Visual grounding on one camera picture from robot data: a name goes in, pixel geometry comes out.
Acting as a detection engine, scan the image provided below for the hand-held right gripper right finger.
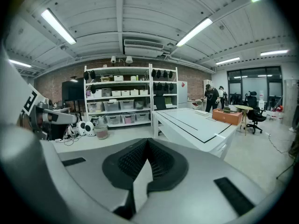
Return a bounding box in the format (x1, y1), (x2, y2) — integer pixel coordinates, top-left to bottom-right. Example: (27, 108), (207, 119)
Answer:
(136, 138), (268, 224)

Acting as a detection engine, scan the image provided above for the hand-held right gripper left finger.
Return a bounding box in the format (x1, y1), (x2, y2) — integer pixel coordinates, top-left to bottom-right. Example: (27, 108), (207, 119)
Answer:
(57, 138), (150, 221)

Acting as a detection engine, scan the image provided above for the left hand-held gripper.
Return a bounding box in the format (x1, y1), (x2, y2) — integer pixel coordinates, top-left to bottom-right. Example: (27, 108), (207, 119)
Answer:
(20, 84), (80, 141)

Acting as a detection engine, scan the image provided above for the black television screen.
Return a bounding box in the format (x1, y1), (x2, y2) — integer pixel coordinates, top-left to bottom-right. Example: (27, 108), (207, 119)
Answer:
(62, 77), (85, 102)

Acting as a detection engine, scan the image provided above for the wide white shelving unit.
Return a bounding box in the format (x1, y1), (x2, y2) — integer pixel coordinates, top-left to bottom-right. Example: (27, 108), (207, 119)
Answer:
(83, 64), (152, 128)

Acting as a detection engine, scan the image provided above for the row of clear storage bins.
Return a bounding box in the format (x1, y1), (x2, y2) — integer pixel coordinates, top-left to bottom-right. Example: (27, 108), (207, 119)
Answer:
(86, 98), (150, 126)

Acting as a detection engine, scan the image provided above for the group of white storage boxes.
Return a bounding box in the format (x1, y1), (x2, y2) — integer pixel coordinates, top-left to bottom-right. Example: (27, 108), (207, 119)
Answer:
(93, 75), (149, 98)

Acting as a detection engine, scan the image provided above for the orange box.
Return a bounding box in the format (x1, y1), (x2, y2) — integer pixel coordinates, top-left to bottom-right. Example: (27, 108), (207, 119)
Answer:
(212, 108), (243, 126)

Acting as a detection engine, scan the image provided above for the black office chair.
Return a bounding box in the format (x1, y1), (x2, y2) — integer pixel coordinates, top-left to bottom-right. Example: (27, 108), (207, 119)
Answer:
(153, 90), (168, 112)
(245, 91), (268, 135)

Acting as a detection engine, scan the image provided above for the white refrigerator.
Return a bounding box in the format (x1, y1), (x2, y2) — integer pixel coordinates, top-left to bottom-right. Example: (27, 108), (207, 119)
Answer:
(177, 80), (188, 109)

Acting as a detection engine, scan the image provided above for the round wooden table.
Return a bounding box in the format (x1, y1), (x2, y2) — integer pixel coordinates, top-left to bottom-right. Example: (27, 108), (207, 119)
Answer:
(234, 105), (254, 136)

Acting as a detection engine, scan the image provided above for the group of black hanging pouches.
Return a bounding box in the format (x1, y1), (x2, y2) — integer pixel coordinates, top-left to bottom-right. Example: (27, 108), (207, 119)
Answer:
(151, 69), (175, 92)

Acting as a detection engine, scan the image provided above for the narrow white shelving unit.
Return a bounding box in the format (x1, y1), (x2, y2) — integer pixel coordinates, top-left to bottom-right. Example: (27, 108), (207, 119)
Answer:
(149, 64), (178, 112)

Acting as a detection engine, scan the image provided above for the ceiling air conditioner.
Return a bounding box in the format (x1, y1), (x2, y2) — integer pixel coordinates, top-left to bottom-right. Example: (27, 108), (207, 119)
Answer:
(123, 39), (165, 59)

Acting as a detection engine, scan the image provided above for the black-framed window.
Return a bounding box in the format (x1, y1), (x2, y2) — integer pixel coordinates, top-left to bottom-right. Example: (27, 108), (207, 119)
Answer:
(227, 66), (283, 103)

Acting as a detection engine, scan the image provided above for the black floor cable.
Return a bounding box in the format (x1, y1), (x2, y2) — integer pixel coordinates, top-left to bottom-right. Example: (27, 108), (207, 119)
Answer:
(268, 134), (293, 154)

